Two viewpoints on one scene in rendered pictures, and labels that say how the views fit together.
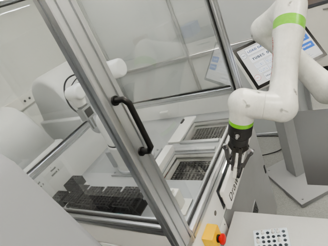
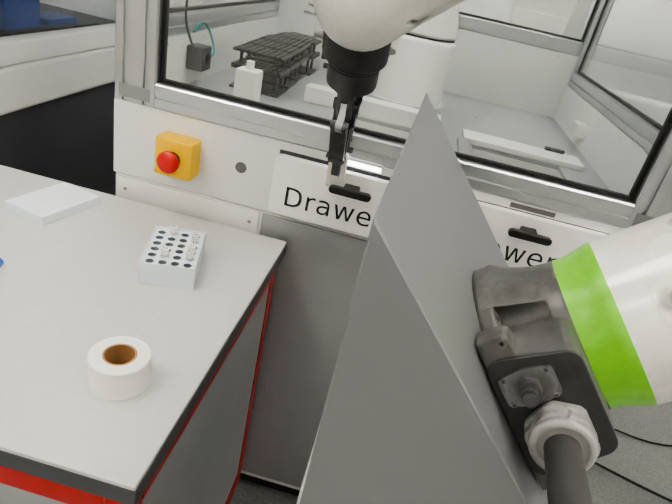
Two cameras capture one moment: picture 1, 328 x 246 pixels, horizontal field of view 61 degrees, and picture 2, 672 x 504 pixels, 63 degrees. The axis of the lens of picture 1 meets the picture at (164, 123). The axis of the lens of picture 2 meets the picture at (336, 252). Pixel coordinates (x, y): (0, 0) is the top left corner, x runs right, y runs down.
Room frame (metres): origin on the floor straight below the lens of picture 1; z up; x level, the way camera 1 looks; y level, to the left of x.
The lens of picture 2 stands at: (0.51, -0.95, 1.25)
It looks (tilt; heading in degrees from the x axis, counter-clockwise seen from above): 28 degrees down; 57
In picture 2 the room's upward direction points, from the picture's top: 13 degrees clockwise
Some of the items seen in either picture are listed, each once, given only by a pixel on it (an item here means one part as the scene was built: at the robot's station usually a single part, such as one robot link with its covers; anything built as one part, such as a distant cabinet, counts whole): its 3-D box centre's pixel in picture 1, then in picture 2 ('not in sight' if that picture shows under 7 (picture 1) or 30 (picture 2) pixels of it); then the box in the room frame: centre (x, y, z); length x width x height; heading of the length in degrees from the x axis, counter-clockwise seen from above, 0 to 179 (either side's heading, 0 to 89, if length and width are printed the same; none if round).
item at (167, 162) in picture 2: (221, 238); (168, 161); (0.73, -0.02, 0.88); 0.04 x 0.03 x 0.04; 143
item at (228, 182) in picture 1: (233, 176); (349, 202); (1.01, -0.19, 0.87); 0.29 x 0.02 x 0.11; 143
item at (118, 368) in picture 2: not in sight; (119, 367); (0.59, -0.43, 0.78); 0.07 x 0.07 x 0.04
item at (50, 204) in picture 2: not in sight; (54, 202); (0.55, 0.04, 0.77); 0.13 x 0.09 x 0.02; 39
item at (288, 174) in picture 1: (293, 124); not in sight; (1.70, -0.87, 0.51); 0.50 x 0.45 x 1.02; 5
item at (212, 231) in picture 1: (213, 237); (177, 156); (0.75, 0.01, 0.88); 0.07 x 0.05 x 0.07; 143
